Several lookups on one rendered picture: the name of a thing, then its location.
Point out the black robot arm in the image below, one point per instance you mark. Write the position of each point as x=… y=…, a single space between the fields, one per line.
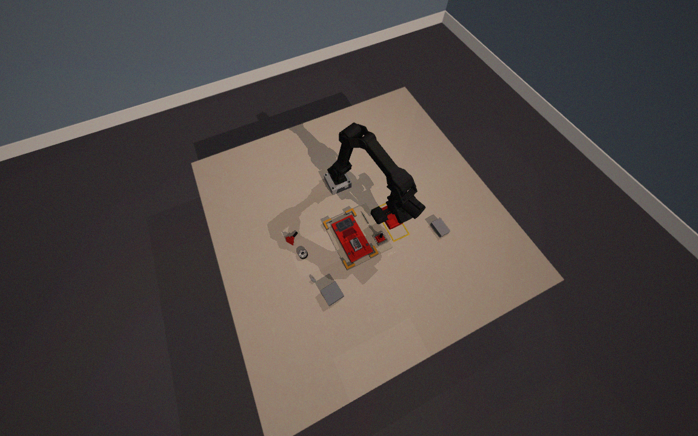
x=399 y=180

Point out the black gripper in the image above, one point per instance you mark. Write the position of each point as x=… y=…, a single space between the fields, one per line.
x=380 y=215

